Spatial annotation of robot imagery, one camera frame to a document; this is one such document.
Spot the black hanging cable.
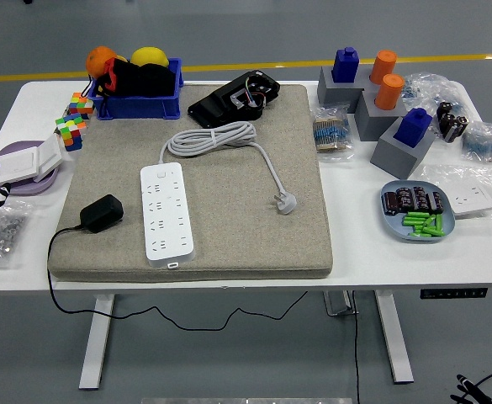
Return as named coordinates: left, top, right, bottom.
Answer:
left=350, top=290, right=362, bottom=404

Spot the black drawstring bag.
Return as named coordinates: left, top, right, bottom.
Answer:
left=89, top=57, right=177, bottom=100

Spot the black plug adapter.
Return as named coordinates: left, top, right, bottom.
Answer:
left=79, top=194, right=124, bottom=235

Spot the clear bag around socket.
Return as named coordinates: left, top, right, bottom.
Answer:
left=420, top=162, right=492, bottom=221

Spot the blue square peg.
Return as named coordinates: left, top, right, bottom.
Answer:
left=331, top=46, right=361, bottom=84
left=393, top=108, right=434, bottom=148

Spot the white power strip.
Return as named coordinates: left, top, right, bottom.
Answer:
left=139, top=162, right=197, bottom=269

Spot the black electronic device housing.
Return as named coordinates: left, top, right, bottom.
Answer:
left=187, top=70, right=281, bottom=130

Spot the orange fruit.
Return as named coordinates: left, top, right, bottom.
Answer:
left=85, top=45, right=119, bottom=79

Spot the grey block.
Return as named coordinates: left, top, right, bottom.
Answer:
left=316, top=65, right=367, bottom=114
left=370, top=115, right=436, bottom=180
left=353, top=89, right=409, bottom=142

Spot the clear bag of resistors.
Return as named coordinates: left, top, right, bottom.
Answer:
left=312, top=104, right=355, bottom=163

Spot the small bag of blue resistors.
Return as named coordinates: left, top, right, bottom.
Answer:
left=461, top=120, right=492, bottom=164

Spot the black table control panel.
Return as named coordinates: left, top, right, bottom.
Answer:
left=419, top=287, right=489, bottom=300

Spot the blue-grey plate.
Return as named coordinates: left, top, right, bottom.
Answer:
left=380, top=179, right=457, bottom=243

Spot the thin black adapter cord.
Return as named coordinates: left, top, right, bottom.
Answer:
left=46, top=225, right=309, bottom=332

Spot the white wall switch panel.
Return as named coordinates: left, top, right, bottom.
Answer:
left=0, top=151, right=40, bottom=185

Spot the yellow lemon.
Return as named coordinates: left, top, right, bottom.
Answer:
left=130, top=46, right=170, bottom=68

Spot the white table leg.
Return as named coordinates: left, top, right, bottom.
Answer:
left=373, top=290, right=415, bottom=385
left=78, top=292, right=116, bottom=391

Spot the grey-brown mat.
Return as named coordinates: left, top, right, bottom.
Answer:
left=47, top=83, right=334, bottom=283

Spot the white wall socket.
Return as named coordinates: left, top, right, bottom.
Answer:
left=450, top=183, right=492, bottom=218

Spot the metal bracket under table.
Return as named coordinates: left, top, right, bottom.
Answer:
left=323, top=290, right=359, bottom=316

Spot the purple tray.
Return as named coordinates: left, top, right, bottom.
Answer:
left=0, top=141, right=61, bottom=197

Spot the grey power cord with plug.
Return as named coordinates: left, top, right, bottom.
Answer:
left=157, top=120, right=298, bottom=215

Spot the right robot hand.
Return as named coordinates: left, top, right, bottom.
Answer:
left=450, top=373, right=492, bottom=404

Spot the colourful puzzle cube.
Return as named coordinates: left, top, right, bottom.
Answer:
left=67, top=92, right=95, bottom=121
left=55, top=113, right=87, bottom=152

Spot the orange cylinder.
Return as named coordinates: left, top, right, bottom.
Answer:
left=374, top=73, right=405, bottom=111
left=369, top=50, right=399, bottom=85

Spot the blue plastic bin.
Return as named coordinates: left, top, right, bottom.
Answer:
left=87, top=57, right=184, bottom=121

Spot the large crumpled clear bag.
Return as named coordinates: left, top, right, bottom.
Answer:
left=400, top=72, right=472, bottom=127

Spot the white switch cover plate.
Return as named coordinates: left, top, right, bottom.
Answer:
left=33, top=134, right=65, bottom=183

